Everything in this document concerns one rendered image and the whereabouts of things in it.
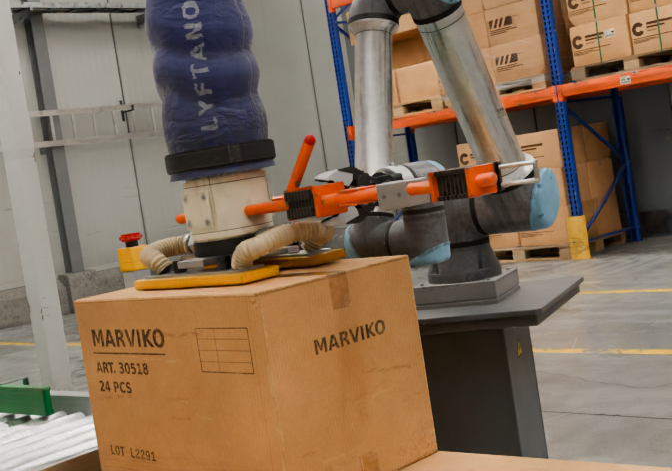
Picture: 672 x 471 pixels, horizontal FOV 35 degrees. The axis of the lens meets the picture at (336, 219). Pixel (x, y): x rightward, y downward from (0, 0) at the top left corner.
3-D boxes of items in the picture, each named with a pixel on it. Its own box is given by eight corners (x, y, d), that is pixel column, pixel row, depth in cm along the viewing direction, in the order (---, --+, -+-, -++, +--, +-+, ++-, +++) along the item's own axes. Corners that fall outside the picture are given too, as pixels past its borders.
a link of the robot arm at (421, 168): (456, 202, 224) (449, 155, 223) (420, 210, 215) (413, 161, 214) (422, 206, 230) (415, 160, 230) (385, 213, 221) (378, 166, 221)
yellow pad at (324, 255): (204, 273, 233) (200, 251, 233) (237, 265, 240) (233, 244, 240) (313, 266, 210) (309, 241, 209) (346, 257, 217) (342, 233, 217)
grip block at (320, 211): (284, 222, 200) (279, 191, 199) (320, 214, 207) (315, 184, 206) (316, 218, 194) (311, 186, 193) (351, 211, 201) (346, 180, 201)
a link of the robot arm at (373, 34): (337, -32, 240) (337, 263, 229) (384, -45, 233) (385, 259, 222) (366, -16, 249) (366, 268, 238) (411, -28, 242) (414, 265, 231)
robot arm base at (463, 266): (435, 276, 283) (430, 240, 283) (505, 268, 278) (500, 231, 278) (422, 287, 265) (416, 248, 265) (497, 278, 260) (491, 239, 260)
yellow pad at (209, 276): (134, 290, 219) (130, 267, 219) (172, 281, 226) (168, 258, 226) (242, 284, 196) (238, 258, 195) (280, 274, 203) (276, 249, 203)
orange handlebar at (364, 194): (141, 232, 233) (139, 216, 233) (242, 212, 255) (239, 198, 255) (485, 191, 170) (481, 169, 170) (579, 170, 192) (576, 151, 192)
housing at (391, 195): (377, 210, 185) (373, 185, 185) (402, 205, 190) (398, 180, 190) (408, 207, 181) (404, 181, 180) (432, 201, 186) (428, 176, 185)
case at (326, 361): (103, 485, 224) (72, 300, 222) (245, 432, 252) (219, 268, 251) (293, 520, 182) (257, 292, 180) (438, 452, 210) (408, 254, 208)
